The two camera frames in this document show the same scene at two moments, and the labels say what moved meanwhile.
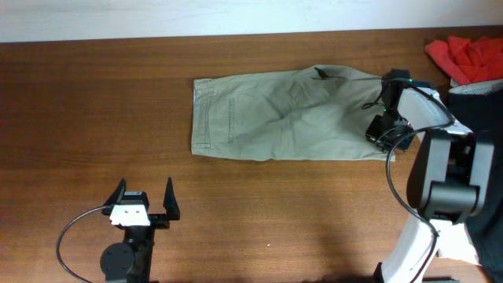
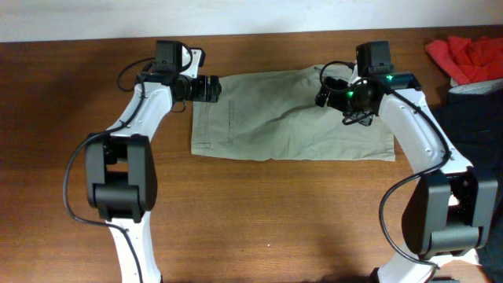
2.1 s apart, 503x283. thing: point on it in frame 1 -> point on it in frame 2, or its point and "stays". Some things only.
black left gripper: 158,217 -> 214,89
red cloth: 467,62 stays
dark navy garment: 480,108 stays
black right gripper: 389,93 -> 323,94
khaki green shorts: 320,113 stays
